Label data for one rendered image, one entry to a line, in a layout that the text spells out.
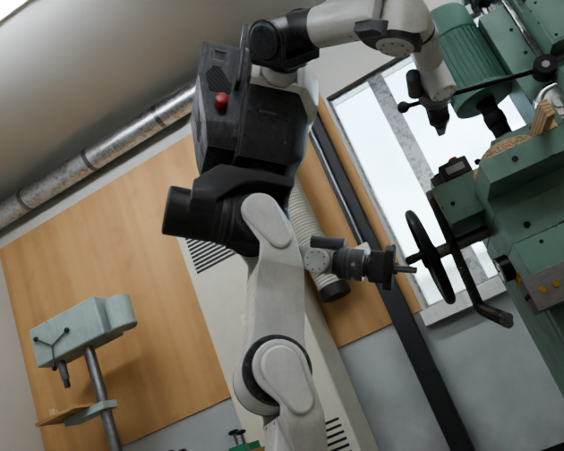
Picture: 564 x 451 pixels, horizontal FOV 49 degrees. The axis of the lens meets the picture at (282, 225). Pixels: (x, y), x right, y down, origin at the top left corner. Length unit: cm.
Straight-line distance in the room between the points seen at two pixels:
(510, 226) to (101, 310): 237
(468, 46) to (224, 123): 81
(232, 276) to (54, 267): 147
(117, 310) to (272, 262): 210
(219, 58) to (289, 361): 75
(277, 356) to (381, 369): 198
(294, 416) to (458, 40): 119
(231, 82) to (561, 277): 87
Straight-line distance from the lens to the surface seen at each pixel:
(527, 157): 153
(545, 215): 161
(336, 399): 295
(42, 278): 430
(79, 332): 347
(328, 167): 330
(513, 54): 194
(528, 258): 158
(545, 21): 185
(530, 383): 310
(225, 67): 155
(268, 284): 133
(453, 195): 173
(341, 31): 135
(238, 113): 147
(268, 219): 135
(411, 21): 131
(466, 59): 191
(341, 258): 166
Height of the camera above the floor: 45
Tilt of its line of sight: 20 degrees up
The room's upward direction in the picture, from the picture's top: 22 degrees counter-clockwise
